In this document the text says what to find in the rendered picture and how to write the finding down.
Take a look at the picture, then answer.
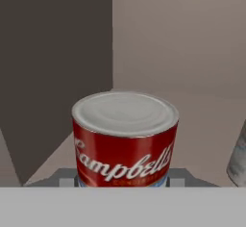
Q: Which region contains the grey can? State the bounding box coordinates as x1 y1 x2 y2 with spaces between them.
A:
226 118 246 189

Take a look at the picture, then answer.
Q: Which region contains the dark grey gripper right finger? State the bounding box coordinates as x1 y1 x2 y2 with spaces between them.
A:
165 167 221 189

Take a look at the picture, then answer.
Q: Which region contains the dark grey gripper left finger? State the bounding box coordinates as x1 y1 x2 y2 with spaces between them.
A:
26 167 80 189

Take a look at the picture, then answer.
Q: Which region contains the red and white soup can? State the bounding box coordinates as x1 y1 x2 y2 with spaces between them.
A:
70 90 180 189

